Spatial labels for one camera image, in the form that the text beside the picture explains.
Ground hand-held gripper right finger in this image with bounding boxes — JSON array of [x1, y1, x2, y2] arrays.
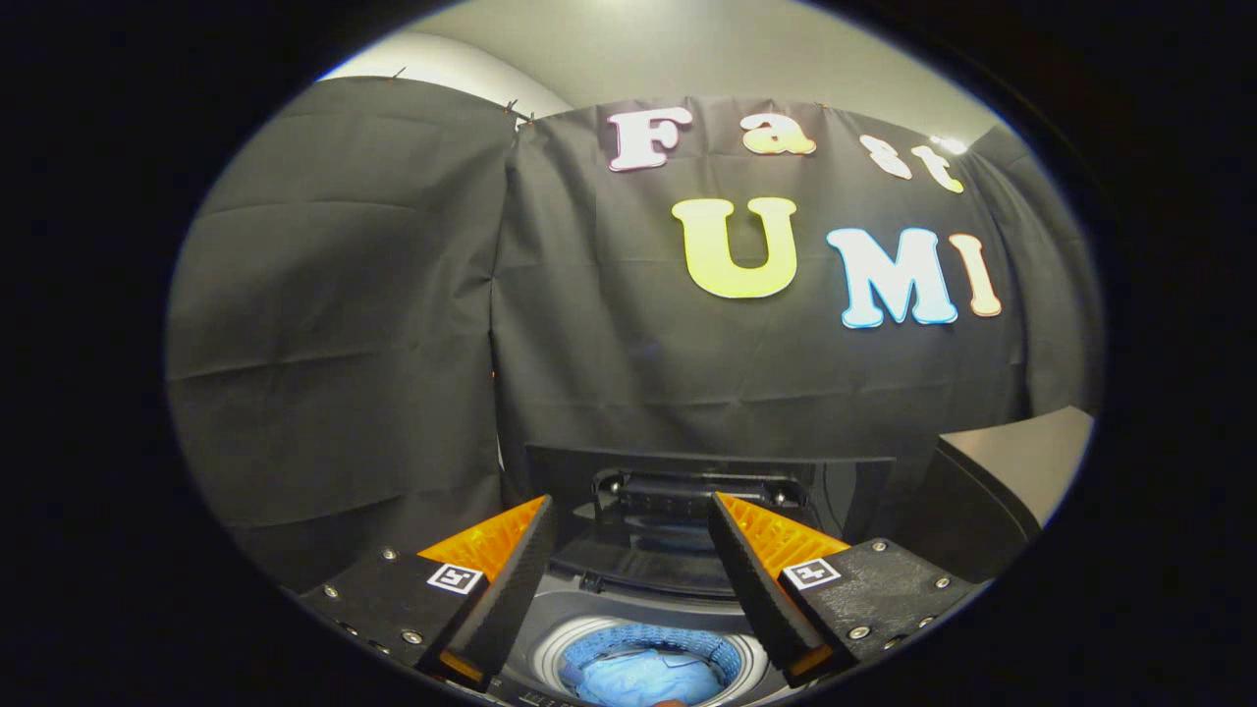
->
[[707, 491, 980, 690]]

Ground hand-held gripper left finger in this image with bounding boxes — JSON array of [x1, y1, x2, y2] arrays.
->
[[295, 494, 561, 688]]

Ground grey washing machine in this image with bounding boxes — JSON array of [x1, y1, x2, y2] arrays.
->
[[486, 444, 897, 707]]

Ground light blue polo shirt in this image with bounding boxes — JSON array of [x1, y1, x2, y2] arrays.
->
[[565, 648, 728, 706]]

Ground black backdrop cloth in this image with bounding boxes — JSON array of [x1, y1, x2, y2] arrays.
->
[[165, 77, 1106, 590]]

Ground grey cabinet with dark top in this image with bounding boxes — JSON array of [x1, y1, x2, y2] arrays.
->
[[889, 407, 1096, 582]]

